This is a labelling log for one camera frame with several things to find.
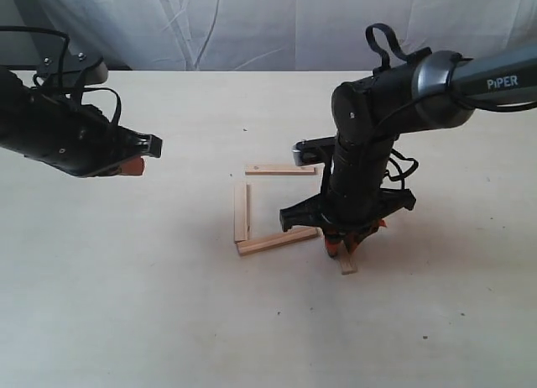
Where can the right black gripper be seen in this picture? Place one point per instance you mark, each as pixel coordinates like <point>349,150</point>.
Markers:
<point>351,199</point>

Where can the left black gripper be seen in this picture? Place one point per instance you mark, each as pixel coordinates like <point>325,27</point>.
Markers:
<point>82,142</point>

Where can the wooden strip with holes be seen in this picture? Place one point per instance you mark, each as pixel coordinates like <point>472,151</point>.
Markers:
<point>279,170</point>

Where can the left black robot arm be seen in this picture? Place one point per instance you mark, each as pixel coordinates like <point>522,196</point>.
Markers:
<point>14,95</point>

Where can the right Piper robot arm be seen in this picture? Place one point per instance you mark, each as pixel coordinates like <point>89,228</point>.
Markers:
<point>439,90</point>

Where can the white backdrop curtain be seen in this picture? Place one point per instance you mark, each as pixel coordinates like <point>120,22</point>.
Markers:
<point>271,35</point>

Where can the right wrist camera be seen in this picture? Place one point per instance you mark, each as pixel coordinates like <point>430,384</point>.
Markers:
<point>313,151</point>

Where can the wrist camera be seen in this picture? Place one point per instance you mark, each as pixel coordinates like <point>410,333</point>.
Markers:
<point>313,151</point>
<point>90,68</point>

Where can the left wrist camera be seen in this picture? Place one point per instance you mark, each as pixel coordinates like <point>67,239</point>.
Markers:
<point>90,68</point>

